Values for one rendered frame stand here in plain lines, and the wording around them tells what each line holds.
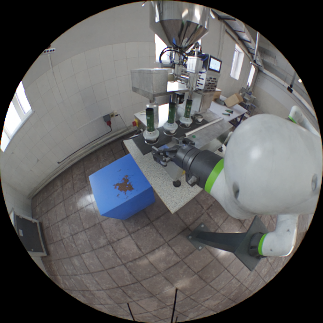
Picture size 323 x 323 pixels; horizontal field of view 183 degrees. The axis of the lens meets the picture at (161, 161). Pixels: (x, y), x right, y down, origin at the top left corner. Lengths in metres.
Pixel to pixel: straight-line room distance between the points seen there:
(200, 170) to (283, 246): 0.51
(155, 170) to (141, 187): 0.21
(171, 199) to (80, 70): 1.90
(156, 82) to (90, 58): 1.46
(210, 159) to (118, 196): 0.75
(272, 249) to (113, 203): 1.03
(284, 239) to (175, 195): 0.66
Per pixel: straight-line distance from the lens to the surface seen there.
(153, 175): 0.69
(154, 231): 1.37
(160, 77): 0.49
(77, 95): 1.82
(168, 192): 0.64
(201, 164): 0.23
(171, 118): 0.47
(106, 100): 1.86
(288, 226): 0.58
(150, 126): 0.42
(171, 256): 1.45
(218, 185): 0.21
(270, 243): 0.60
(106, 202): 0.89
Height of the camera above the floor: 1.36
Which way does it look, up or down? 55 degrees down
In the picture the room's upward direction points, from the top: 1 degrees clockwise
